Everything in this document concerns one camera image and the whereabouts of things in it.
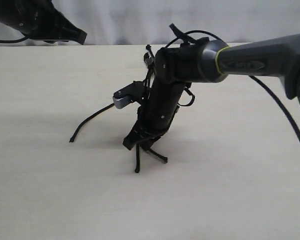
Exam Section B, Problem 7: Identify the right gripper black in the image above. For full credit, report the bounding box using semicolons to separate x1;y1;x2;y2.
122;79;185;152

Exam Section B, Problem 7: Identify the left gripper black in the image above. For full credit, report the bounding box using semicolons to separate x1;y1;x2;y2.
19;0;88;45

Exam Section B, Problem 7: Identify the left robot arm black grey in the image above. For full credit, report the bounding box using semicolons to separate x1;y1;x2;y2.
0;0;87;45

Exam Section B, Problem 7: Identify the right robot arm black grey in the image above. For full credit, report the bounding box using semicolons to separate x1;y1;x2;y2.
123;33;300;149

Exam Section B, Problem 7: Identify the white backdrop curtain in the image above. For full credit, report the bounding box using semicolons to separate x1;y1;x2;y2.
0;0;300;47

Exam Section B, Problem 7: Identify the clear adhesive tape strip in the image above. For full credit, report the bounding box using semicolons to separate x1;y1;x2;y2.
125;62;146;69

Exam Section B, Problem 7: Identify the right wrist camera grey black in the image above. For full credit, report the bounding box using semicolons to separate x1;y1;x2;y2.
112;81;149;109

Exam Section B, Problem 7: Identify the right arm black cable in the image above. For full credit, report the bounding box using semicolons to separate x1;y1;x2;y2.
164;22;300;161

